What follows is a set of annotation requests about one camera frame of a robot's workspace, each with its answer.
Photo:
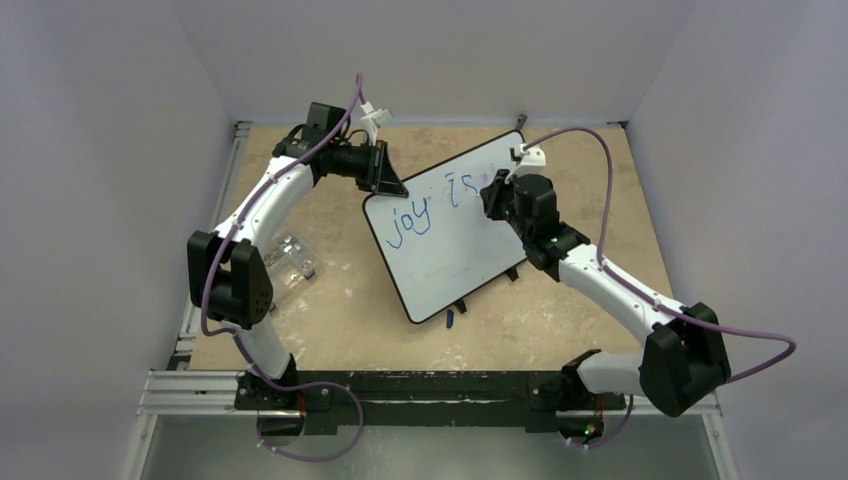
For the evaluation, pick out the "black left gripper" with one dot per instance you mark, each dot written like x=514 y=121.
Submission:
x=381 y=176

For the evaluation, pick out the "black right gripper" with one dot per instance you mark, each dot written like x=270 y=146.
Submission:
x=499 y=201

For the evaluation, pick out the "white whiteboard with black frame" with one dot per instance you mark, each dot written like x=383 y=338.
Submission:
x=437 y=244

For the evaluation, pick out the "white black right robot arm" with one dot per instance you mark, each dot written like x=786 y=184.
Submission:
x=683 y=357

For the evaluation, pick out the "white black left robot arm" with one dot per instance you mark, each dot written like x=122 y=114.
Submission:
x=228 y=279

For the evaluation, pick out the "clear plastic screw organizer box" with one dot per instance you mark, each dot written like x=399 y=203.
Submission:
x=291 y=265

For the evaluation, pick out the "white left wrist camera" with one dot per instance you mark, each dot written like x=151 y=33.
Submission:
x=373 y=119

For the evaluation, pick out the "aluminium frame rail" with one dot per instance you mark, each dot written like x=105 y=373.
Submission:
x=443 y=233

